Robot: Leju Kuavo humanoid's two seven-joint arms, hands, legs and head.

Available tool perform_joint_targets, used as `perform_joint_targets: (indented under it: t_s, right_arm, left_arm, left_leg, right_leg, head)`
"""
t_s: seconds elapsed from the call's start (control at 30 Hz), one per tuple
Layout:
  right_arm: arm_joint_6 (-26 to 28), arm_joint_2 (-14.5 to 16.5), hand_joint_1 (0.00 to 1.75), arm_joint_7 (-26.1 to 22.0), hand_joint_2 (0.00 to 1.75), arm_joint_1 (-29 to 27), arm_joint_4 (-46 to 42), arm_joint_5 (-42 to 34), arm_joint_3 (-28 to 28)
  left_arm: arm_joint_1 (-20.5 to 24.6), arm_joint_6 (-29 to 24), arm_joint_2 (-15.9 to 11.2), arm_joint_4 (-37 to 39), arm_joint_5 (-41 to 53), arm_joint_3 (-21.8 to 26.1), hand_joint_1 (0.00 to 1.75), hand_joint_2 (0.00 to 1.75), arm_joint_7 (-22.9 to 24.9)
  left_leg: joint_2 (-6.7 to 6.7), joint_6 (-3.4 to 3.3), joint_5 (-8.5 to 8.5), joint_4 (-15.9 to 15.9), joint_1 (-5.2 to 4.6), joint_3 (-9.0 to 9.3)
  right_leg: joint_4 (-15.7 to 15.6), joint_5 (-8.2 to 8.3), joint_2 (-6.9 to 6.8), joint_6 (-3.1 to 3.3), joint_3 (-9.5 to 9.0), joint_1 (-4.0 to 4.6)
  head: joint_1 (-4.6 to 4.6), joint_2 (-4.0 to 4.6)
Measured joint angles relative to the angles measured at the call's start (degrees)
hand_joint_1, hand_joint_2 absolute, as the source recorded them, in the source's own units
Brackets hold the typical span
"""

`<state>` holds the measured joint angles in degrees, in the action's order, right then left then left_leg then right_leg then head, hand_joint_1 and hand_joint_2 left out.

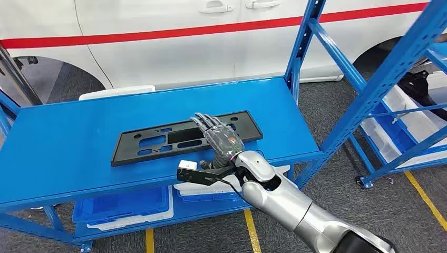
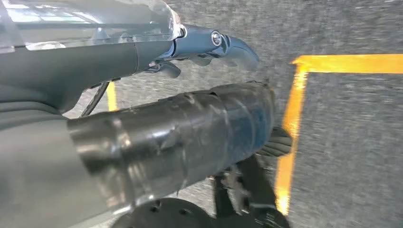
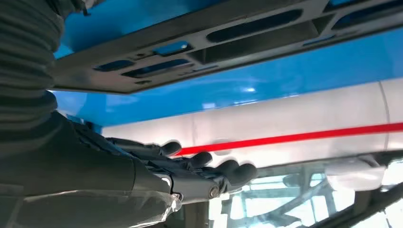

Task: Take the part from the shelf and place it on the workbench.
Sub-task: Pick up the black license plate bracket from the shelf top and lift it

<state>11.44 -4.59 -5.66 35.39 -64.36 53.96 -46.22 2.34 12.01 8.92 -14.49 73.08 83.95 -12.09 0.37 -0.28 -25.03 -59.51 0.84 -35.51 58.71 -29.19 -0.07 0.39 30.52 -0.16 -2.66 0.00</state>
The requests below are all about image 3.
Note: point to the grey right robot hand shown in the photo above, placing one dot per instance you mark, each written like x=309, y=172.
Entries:
x=78, y=170

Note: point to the white car with red stripe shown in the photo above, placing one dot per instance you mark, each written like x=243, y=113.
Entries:
x=283, y=119

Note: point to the white car side mirror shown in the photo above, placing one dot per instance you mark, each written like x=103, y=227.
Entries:
x=355, y=176

